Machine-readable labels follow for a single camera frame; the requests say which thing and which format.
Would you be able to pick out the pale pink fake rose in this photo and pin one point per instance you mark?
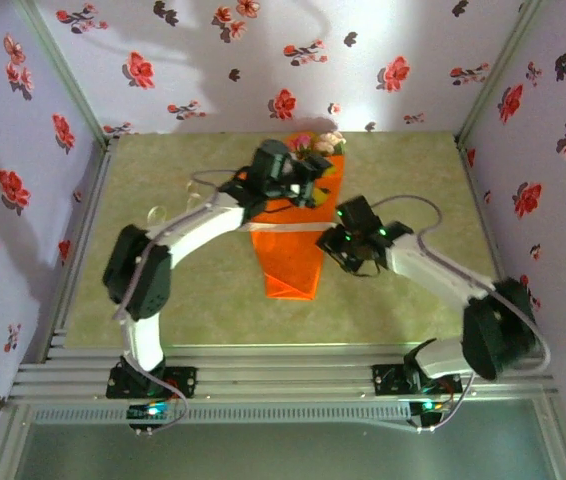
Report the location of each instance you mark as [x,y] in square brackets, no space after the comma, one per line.
[332,139]

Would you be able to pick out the magenta fake rose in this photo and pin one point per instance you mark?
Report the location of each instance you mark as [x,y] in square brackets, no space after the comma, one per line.
[303,141]

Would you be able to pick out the translucent white ribbon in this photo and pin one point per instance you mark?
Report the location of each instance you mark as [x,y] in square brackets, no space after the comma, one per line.
[288,227]

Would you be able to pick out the orange wrapping paper sheet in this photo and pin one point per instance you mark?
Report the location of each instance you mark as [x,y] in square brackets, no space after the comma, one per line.
[288,260]

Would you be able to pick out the left controller board with LED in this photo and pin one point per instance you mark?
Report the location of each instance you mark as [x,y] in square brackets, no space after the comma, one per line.
[150,412]

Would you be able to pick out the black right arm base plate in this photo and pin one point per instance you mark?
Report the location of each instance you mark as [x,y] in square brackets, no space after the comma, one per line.
[388,380]

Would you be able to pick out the aluminium front frame rail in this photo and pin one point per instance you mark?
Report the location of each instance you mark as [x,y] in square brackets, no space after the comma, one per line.
[263,372]

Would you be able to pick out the aluminium side rail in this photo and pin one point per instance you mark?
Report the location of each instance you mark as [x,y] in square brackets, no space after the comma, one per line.
[94,200]

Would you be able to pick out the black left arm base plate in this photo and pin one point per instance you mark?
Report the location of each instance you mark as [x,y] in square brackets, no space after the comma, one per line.
[185,382]

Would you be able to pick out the aluminium corner post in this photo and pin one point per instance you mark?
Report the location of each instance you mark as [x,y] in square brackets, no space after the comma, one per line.
[500,65]
[63,75]

